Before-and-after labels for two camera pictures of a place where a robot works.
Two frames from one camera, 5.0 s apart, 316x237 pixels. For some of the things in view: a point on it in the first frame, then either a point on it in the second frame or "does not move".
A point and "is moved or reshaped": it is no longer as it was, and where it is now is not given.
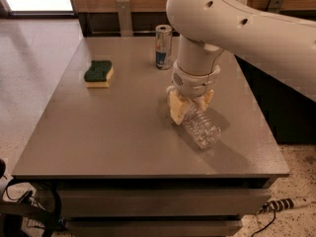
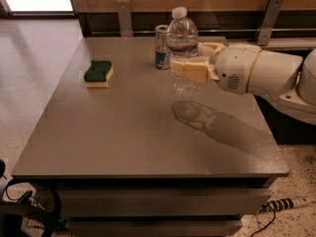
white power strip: [282, 204] does not move
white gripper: [194, 84] to [234, 68]
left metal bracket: [125, 23] does not move
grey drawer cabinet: [123, 169] does not move
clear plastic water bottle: [196, 126] is moved or reshaped
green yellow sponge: [99, 74] does not move
